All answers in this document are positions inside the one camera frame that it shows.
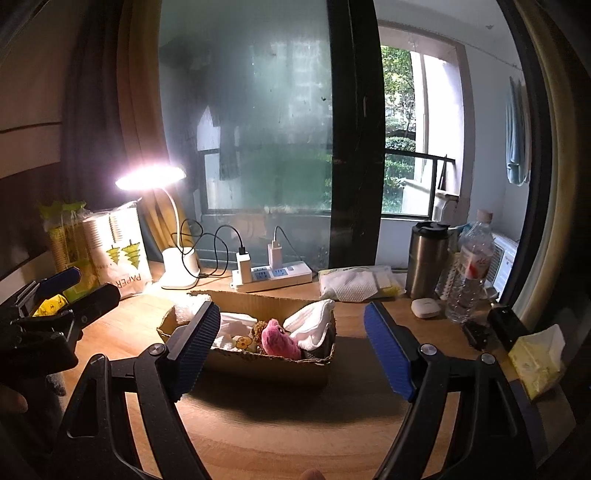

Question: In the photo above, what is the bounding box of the small black tool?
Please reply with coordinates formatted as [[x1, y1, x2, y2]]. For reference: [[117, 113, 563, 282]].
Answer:
[[462, 319, 496, 350]]

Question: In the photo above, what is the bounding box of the brown plush toy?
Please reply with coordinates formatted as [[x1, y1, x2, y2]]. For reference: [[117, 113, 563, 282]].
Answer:
[[252, 320, 273, 354]]

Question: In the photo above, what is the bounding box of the white thin cloth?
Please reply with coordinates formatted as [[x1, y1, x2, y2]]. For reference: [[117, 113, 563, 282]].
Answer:
[[216, 312, 258, 336]]

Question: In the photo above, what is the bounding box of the white tissue packet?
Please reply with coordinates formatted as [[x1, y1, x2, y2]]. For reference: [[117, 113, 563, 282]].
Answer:
[[318, 266, 394, 302]]

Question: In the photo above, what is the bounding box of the hanging blue towel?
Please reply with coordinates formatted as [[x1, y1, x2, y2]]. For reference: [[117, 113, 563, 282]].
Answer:
[[504, 76, 532, 186]]

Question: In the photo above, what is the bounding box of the dark window frame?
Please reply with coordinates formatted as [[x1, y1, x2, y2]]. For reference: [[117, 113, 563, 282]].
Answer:
[[325, 0, 387, 274]]

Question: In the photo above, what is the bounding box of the white paper cup package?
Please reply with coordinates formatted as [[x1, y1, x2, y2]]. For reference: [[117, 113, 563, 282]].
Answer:
[[83, 200, 153, 299]]

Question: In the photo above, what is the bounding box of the steel travel tumbler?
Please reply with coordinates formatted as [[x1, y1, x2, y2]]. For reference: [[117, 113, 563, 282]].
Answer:
[[406, 221, 451, 300]]

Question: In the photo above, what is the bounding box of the white desk lamp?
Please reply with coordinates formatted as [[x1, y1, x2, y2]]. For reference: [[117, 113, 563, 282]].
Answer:
[[115, 165, 202, 291]]

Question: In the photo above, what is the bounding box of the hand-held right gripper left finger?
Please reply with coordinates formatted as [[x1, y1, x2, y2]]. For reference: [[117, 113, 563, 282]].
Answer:
[[34, 301, 222, 480]]

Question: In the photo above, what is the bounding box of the green snack package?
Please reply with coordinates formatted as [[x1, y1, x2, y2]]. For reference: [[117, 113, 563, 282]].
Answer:
[[39, 200, 100, 302]]

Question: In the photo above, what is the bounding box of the black box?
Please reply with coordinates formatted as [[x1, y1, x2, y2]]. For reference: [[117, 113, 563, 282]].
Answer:
[[488, 305, 533, 352]]

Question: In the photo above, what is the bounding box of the black balcony railing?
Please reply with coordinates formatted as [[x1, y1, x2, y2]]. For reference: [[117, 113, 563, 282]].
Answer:
[[383, 148, 456, 195]]

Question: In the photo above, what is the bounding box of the white towel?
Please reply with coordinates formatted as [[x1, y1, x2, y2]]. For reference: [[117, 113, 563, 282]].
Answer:
[[283, 298, 336, 350]]

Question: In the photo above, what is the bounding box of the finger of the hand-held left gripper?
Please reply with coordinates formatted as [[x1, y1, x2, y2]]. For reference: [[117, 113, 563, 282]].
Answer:
[[14, 282, 122, 344], [31, 267, 83, 306]]

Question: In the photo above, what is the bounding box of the yellow snack packet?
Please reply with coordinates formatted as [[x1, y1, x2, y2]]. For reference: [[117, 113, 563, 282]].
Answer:
[[31, 295, 71, 318]]

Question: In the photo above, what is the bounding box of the person's left hand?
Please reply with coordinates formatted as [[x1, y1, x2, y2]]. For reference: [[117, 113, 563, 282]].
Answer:
[[0, 385, 29, 413]]

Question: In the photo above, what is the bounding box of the pink plush toy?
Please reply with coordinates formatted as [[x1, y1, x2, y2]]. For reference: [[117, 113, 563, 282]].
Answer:
[[261, 320, 304, 360]]

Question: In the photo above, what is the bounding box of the white air conditioner unit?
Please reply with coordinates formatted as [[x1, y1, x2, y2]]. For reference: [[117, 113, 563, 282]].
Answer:
[[484, 233, 520, 302]]

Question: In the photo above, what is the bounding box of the yellow tissue pack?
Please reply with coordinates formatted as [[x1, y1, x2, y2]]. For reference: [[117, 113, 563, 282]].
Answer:
[[508, 323, 568, 400]]

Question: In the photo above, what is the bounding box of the white charger with black cable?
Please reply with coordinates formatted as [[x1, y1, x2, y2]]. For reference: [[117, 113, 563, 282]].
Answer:
[[178, 219, 253, 284]]

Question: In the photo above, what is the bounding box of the white earbud case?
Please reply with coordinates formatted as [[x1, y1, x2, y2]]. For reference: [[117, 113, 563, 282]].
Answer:
[[411, 298, 442, 319]]

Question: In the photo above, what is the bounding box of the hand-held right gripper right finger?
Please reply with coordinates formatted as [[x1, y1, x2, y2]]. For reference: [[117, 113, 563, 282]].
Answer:
[[364, 301, 541, 480]]

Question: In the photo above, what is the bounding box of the white power strip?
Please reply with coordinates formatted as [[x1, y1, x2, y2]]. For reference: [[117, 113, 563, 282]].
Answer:
[[231, 260, 314, 293]]

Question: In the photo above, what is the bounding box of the yellow flat packet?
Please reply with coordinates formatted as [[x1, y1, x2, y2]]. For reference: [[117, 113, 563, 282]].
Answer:
[[376, 272, 406, 299]]

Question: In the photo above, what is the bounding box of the clear textured container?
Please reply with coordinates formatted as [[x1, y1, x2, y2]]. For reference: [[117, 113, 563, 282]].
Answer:
[[436, 251, 463, 302]]

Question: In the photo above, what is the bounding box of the cardboard box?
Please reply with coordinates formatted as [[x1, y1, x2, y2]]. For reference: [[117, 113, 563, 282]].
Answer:
[[156, 289, 338, 387]]

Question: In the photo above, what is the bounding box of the clear water bottle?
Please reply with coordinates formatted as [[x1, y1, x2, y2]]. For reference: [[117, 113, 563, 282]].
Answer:
[[445, 209, 496, 323]]

